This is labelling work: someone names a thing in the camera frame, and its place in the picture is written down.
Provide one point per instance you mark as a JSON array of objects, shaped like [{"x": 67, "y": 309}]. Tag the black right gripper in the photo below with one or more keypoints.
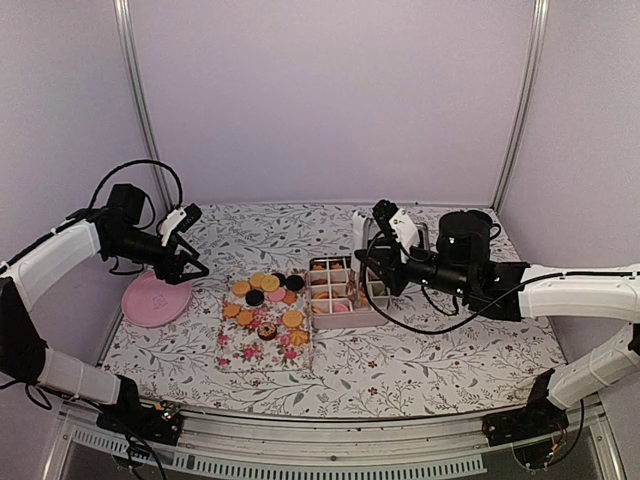
[{"x": 391, "y": 275}]

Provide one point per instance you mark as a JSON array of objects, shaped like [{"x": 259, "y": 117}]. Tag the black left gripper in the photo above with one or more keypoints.
[{"x": 173, "y": 273}]

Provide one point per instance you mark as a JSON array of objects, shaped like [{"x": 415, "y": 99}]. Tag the clear tin lid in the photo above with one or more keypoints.
[{"x": 367, "y": 228}]

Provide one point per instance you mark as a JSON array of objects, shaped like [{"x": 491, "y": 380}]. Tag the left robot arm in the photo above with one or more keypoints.
[{"x": 111, "y": 232}]

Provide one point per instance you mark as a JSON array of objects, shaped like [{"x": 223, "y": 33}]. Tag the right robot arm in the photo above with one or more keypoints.
[{"x": 392, "y": 247}]

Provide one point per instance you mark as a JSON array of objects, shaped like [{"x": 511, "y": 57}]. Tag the pink round plate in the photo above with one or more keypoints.
[{"x": 150, "y": 303}]

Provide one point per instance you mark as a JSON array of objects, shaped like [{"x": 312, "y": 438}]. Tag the pink tin with white dividers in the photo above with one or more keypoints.
[{"x": 335, "y": 299}]

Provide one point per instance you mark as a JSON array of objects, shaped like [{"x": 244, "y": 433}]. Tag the black sandwich cookie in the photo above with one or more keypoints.
[{"x": 294, "y": 283}]

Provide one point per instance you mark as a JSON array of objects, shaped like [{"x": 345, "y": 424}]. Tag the pink sandwich cookie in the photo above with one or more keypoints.
[{"x": 277, "y": 295}]

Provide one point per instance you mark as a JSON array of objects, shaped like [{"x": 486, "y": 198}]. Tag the floral rectangular tray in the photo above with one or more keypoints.
[{"x": 245, "y": 307}]

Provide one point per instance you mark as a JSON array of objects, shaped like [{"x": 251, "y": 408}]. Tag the yellow dotted round biscuit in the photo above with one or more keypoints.
[{"x": 292, "y": 319}]

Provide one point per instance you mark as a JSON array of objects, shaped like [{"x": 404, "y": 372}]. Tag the dark blue mug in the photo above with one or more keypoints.
[{"x": 494, "y": 228}]

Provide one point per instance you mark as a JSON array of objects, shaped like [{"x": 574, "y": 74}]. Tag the chocolate sprinkle donut cookie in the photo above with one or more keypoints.
[{"x": 267, "y": 331}]

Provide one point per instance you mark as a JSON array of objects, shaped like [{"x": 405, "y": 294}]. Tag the swirl butter cookie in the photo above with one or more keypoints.
[{"x": 298, "y": 337}]

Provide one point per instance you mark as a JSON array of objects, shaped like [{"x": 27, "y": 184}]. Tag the floral patterned tablecloth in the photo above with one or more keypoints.
[{"x": 425, "y": 362}]

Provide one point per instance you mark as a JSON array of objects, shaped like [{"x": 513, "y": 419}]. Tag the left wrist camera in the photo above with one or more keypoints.
[{"x": 178, "y": 220}]

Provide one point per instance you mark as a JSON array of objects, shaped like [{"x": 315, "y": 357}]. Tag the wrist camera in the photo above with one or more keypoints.
[
  {"x": 397, "y": 226},
  {"x": 178, "y": 220}
]

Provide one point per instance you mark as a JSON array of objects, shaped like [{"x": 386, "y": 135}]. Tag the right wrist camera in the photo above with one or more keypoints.
[{"x": 397, "y": 226}]

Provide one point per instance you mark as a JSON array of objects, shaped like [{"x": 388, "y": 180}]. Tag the aluminium front rail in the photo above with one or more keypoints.
[{"x": 218, "y": 444}]

